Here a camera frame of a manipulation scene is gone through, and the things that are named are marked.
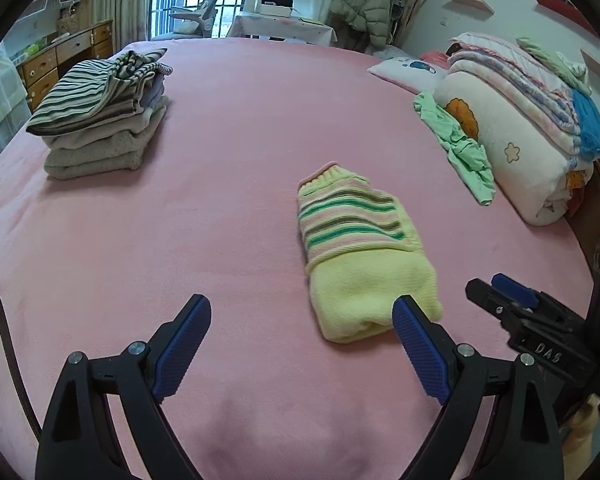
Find yellow striped knit sweater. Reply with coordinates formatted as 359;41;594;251
297;164;443;344

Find stack of folded beige clothes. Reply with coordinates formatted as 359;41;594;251
42;74;169;180

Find right hand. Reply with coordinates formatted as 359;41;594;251
562;394;600;480

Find pink rolled flower quilt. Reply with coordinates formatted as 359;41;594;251
434;72;593;226

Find green crumpled garment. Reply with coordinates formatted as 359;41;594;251
413;91;496;206

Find blue folded towel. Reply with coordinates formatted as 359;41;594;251
572;89;600;162

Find pink bed blanket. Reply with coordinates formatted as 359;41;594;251
0;39;592;479

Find folded striped pink blankets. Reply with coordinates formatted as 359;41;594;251
449;32;600;162

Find pink cartoon pillow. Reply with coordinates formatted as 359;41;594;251
367;56;448;94

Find hanging olive puffer jacket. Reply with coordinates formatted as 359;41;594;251
329;0;391;49

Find striped folded top garment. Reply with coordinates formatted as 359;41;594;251
27;48;173;136

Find wooden drawer desk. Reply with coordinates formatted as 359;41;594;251
16;20;114;112

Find small table with cloth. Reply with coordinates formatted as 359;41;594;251
226;12;337;47

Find white box on table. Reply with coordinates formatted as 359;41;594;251
258;0;294;18

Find grey office chair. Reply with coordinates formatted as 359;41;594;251
170;0;218;38

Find black cable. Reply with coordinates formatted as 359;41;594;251
0;258;44;443

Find red wall shelf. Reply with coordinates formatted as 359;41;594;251
535;0;597;36

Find wooden wall shelf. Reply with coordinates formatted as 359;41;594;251
450;0;495;15

